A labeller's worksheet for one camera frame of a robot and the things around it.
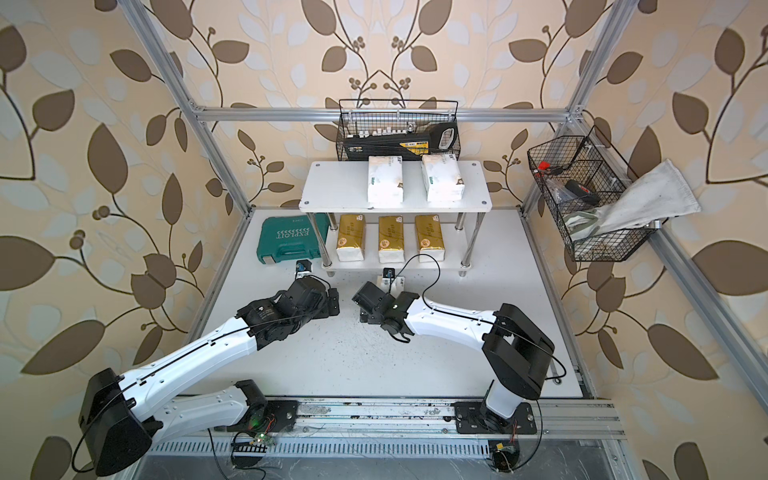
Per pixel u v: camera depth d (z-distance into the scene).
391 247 0.92
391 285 0.75
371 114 0.91
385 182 0.72
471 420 0.72
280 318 0.55
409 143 0.81
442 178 0.72
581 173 0.85
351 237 0.96
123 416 0.39
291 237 1.05
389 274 0.77
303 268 0.70
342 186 0.77
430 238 0.94
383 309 0.63
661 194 0.58
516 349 0.44
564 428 0.72
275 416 0.74
